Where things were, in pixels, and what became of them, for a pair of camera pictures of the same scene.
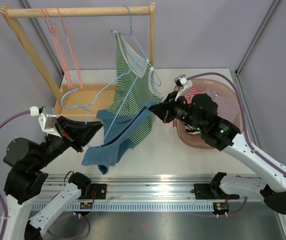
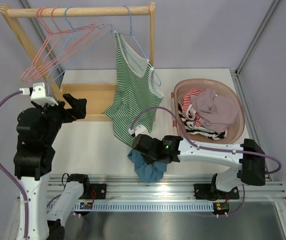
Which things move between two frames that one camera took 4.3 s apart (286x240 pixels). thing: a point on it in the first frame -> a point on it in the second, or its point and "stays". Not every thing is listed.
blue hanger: x=91 y=102 -> x=51 y=80
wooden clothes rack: x=76 y=100 stays
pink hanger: x=66 y=29 -> x=102 y=25
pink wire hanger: x=51 y=29 -> x=46 y=43
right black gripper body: x=177 y=108 -> x=149 y=159
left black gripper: x=78 y=133 -> x=77 y=111
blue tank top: x=119 y=130 -> x=146 y=172
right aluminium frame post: x=271 y=9 stays
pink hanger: x=54 y=24 -> x=61 y=53
